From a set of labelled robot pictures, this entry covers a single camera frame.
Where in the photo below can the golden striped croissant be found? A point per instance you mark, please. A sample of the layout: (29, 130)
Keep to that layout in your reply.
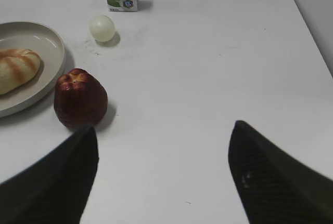
(18, 66)

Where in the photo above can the white egg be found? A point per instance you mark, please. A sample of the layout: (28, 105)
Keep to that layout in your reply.
(102, 28)

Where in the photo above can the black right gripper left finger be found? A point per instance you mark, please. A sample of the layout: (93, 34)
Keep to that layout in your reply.
(56, 188)

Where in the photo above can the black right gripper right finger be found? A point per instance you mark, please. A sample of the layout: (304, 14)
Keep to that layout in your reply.
(273, 186)

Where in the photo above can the dark red wax apple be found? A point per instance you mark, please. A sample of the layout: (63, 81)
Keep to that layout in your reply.
(79, 99)

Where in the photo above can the beige round plate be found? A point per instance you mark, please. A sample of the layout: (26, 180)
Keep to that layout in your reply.
(49, 46)

